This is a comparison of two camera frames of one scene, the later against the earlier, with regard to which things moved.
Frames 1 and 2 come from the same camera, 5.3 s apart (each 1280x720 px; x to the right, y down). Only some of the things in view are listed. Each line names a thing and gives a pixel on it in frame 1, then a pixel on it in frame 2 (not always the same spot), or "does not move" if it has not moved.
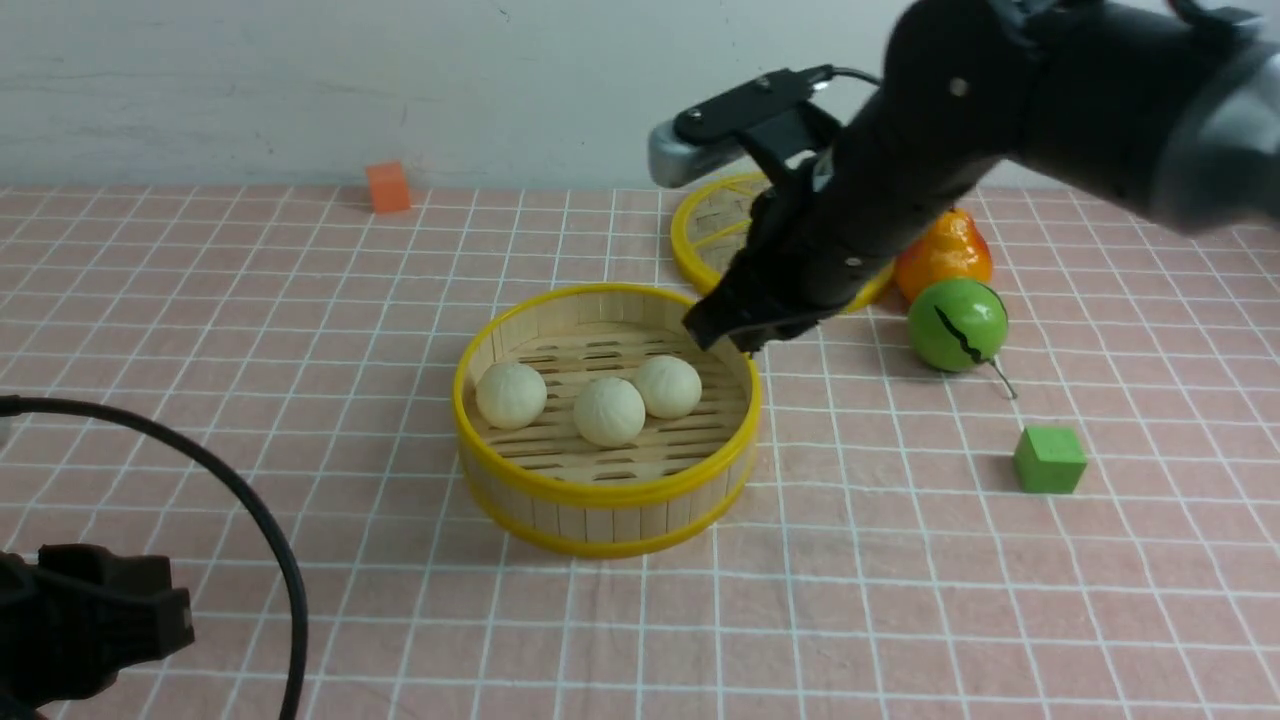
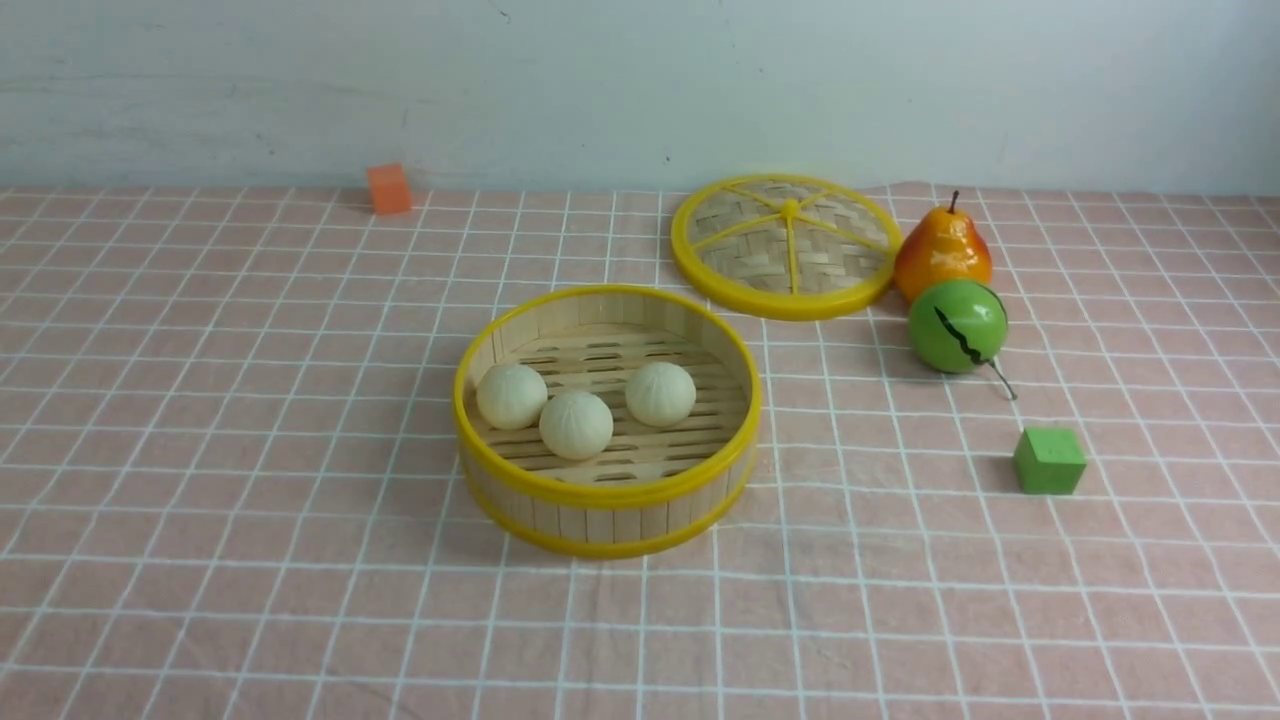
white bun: (609, 411) to (576, 424)
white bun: (511, 395) does not move
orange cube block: (389, 187) does not move
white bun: (670, 387) does not move
